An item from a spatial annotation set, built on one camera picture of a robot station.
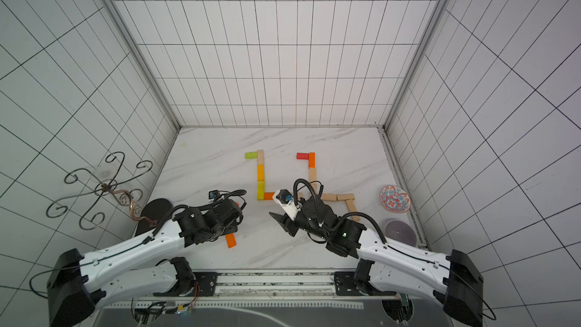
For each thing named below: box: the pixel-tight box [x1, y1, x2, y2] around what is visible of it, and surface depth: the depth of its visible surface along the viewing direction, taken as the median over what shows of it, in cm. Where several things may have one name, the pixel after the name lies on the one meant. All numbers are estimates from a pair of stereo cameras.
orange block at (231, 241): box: [225, 233, 237, 250], surface depth 83 cm
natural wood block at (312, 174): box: [309, 167, 317, 183], surface depth 105 cm
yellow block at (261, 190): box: [257, 180, 266, 201], surface depth 99 cm
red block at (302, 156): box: [296, 152, 310, 160], surface depth 109 cm
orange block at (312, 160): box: [308, 152, 316, 169], surface depth 109 cm
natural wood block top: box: [256, 149, 265, 166], surface depth 109 cm
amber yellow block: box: [257, 164, 265, 181], surface depth 105 cm
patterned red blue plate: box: [379, 184, 411, 214], surface depth 93 cm
